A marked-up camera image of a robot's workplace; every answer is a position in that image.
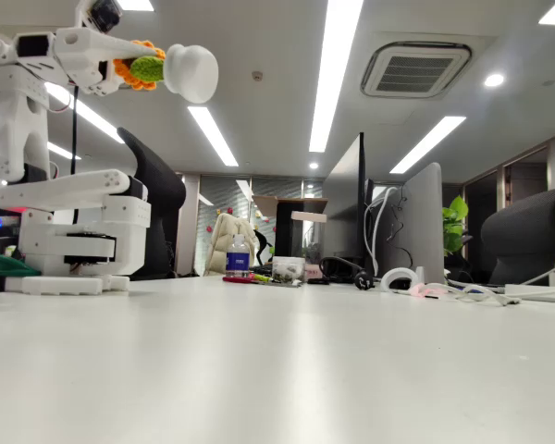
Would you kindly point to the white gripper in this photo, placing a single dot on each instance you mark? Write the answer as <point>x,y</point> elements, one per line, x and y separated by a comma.
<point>84,59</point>

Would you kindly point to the crochet sunflower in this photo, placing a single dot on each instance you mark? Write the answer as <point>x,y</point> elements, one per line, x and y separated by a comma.
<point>194,74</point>

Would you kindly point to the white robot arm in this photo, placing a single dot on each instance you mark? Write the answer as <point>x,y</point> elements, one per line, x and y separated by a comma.
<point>120,213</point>

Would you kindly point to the black mesh office chair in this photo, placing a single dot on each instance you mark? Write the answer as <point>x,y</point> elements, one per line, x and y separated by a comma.
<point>522,236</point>
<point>162,194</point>

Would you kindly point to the ceiling smoke detector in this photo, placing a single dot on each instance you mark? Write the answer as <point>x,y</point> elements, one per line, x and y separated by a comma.
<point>257,75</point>

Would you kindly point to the beige jacket on chair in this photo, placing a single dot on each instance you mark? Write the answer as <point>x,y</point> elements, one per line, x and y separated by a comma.
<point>222,240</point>

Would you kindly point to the clear water bottle blue label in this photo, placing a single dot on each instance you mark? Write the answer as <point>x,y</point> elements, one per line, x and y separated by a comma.
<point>237,259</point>

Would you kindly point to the green plastic object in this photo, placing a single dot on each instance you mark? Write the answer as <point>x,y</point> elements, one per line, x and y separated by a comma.
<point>4,266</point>

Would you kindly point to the red pen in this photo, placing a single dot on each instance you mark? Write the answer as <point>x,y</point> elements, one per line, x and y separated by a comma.
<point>238,279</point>

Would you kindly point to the green highlighter pen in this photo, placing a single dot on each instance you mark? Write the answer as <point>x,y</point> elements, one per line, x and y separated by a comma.
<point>263,278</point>

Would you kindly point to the clear plastic container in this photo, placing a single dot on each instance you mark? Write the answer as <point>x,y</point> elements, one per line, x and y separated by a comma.
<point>287,270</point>

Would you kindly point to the black-edged monitor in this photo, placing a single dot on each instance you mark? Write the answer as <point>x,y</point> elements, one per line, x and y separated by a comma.
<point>361,185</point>

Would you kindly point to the small pink box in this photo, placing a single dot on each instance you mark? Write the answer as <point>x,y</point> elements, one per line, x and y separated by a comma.
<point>314,271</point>

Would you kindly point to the square ceiling air vent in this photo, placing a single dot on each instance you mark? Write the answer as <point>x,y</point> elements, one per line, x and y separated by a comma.
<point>416,71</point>

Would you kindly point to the grey monitor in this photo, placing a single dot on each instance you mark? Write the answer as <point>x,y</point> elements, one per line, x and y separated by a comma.
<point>423,222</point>

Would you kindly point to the green leafy plant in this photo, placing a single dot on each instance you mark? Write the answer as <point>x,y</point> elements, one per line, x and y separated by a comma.
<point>453,226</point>

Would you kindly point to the pink ribbon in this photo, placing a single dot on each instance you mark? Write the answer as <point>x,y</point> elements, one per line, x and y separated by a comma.
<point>427,290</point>

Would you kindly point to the white power strip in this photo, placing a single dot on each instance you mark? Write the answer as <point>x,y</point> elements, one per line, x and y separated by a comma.
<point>536,292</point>

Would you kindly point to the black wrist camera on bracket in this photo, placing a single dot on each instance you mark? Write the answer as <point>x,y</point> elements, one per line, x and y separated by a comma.
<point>102,14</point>

